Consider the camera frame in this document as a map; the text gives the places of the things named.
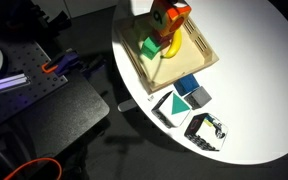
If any pink block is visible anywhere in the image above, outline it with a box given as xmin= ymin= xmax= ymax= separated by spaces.
xmin=152 ymin=30 xmax=170 ymax=44

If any orange numbered cube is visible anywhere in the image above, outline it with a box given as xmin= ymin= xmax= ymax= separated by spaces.
xmin=150 ymin=0 xmax=192 ymax=37

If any dark green block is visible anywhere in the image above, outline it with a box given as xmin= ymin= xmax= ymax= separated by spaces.
xmin=141 ymin=36 xmax=161 ymax=60

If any blue block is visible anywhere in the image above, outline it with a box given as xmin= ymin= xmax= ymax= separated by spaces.
xmin=174 ymin=74 xmax=199 ymax=96

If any light green block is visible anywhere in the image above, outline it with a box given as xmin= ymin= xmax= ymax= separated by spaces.
xmin=133 ymin=20 xmax=152 ymax=40

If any grey block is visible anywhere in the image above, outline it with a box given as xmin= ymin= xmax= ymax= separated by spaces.
xmin=184 ymin=86 xmax=212 ymax=110

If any white cube teal triangle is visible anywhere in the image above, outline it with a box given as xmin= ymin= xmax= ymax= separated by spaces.
xmin=151 ymin=91 xmax=191 ymax=128

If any yellow banana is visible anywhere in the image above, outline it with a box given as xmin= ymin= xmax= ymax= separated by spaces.
xmin=162 ymin=29 xmax=182 ymax=59

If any wooden tray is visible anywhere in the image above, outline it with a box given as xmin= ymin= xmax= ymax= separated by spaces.
xmin=114 ymin=14 xmax=219 ymax=94

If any purple orange clamp front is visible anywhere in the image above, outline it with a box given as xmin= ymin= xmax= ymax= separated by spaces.
xmin=41 ymin=50 xmax=79 ymax=76

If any black side table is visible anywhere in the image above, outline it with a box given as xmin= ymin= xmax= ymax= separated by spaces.
xmin=0 ymin=71 xmax=110 ymax=159

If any aluminium extrusion bar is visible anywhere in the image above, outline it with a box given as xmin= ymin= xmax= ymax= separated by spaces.
xmin=0 ymin=74 xmax=30 ymax=91

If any black perforated breadboard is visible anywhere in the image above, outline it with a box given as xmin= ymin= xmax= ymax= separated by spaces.
xmin=0 ymin=37 xmax=68 ymax=117

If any orange cable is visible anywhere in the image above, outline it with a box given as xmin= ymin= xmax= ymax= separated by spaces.
xmin=3 ymin=157 xmax=63 ymax=180

